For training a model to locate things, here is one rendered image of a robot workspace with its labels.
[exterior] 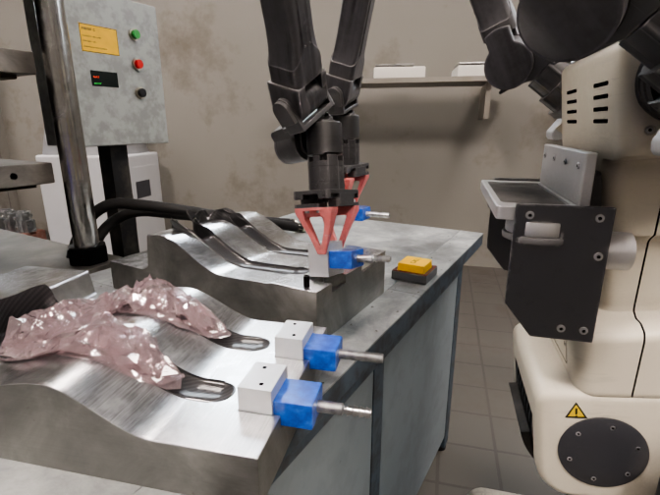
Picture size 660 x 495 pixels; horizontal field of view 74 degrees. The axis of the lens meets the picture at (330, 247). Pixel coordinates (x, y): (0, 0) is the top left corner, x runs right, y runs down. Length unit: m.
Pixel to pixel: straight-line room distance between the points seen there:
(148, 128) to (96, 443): 1.15
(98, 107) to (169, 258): 0.67
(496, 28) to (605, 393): 0.57
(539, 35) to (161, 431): 0.48
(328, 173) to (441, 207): 3.03
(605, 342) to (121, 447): 0.54
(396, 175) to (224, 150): 1.53
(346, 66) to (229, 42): 3.19
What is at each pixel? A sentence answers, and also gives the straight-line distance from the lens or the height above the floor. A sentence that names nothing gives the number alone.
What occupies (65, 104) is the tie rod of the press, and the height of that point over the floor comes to 1.17.
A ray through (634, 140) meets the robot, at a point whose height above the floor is 1.11.
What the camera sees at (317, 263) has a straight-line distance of 0.69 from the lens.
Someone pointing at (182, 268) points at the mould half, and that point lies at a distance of 0.84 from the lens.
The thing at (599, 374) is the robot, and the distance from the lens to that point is 0.65.
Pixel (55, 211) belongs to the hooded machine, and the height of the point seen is 0.46.
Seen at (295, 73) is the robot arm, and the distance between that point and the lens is 0.64.
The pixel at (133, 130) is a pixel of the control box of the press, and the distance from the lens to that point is 1.48.
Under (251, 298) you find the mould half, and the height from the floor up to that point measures 0.86.
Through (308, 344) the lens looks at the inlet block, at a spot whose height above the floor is 0.87.
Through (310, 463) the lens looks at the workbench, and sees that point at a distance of 0.75.
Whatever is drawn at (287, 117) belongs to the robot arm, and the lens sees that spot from 0.66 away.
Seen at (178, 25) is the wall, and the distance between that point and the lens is 4.34.
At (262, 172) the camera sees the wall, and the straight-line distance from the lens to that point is 3.96.
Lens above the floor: 1.13
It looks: 16 degrees down
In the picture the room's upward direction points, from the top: straight up
